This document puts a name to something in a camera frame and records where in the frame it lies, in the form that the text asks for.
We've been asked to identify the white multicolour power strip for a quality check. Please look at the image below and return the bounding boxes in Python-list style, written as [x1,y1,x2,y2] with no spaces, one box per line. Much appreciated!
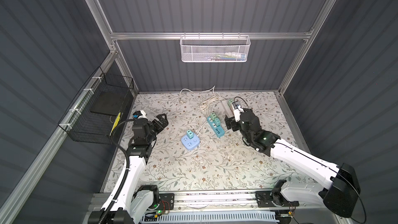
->
[221,100,234,118]

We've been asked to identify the teal charger plug front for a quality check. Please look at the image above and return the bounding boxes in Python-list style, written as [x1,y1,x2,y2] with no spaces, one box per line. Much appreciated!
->
[214,118,221,127]

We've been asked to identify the teal charger plug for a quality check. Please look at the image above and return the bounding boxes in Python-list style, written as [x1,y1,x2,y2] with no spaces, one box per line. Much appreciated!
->
[214,118,221,127]
[186,130,194,139]

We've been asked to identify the teal tower power strip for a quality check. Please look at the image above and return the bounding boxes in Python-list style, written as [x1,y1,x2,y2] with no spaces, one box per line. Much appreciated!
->
[207,116,225,138]

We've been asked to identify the light blue round socket hub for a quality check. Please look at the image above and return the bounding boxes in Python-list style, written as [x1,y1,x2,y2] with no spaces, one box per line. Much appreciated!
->
[181,133,200,151]

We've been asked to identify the green charger plug front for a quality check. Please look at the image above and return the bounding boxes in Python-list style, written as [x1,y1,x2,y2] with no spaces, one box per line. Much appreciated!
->
[210,112,217,121]

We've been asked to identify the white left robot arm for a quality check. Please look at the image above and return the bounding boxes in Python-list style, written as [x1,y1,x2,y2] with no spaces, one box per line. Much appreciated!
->
[88,111,169,224]

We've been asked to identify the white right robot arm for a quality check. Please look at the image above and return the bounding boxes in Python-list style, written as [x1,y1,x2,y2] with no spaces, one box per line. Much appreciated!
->
[224,110,361,218]

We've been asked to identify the black foam pad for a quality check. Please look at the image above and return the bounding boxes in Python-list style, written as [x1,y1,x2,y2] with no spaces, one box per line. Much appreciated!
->
[90,92,125,116]

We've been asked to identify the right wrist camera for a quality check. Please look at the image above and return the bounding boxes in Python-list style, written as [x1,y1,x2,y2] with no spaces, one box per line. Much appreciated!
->
[232,101,244,122]

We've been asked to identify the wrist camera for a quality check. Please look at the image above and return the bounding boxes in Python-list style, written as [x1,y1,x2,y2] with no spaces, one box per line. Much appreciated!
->
[133,110,147,120]
[232,101,244,122]

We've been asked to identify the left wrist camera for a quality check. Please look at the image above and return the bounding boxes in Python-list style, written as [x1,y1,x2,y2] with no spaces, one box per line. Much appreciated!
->
[133,110,147,120]

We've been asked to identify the white bundled power cables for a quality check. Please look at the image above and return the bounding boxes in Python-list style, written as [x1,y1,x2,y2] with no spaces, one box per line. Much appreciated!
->
[178,85,221,150]

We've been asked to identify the black wire wall basket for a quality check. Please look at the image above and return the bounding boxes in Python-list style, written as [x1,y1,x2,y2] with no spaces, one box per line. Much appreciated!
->
[59,68,134,145]

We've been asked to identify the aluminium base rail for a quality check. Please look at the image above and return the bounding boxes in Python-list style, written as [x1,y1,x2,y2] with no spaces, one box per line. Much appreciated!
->
[90,189,336,215]

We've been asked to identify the white wire mesh basket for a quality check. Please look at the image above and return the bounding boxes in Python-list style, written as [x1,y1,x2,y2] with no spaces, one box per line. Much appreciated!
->
[179,35,251,63]

